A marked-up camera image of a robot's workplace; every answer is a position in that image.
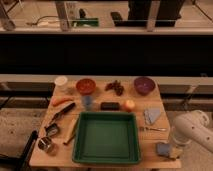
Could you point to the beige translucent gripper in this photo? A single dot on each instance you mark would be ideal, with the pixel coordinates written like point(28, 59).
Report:
point(175, 152)

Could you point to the blue sponge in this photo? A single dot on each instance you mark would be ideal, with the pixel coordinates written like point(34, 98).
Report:
point(163, 149)

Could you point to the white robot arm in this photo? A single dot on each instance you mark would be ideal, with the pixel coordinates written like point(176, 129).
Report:
point(188, 127)

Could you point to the metal fork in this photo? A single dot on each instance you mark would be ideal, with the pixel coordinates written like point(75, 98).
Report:
point(152, 129)

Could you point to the blue folded cloth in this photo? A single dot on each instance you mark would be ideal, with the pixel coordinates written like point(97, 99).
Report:
point(151, 115)

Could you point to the red yellow apple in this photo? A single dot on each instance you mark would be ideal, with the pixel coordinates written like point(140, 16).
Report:
point(129, 105)

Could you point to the purple bowl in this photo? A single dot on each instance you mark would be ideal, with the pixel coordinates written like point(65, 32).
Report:
point(144, 85)

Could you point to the green plastic tray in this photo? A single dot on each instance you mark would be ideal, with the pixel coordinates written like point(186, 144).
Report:
point(106, 138)

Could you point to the dark brown block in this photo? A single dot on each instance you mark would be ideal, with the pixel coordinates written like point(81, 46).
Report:
point(110, 106)

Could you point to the bunch of dark grapes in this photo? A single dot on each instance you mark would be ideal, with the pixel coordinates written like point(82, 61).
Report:
point(116, 86)

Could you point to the red bowl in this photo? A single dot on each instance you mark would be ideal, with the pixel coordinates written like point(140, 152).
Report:
point(86, 86)

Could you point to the small black metal cup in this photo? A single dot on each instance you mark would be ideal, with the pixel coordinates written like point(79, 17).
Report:
point(52, 130)

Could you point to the orange carrot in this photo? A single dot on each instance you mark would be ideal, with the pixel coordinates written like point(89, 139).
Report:
point(57, 101)

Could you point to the round metal tin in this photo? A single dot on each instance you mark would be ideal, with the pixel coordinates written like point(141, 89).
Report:
point(46, 144)

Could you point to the black handled knife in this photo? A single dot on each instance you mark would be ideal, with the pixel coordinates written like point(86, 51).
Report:
point(59, 114)

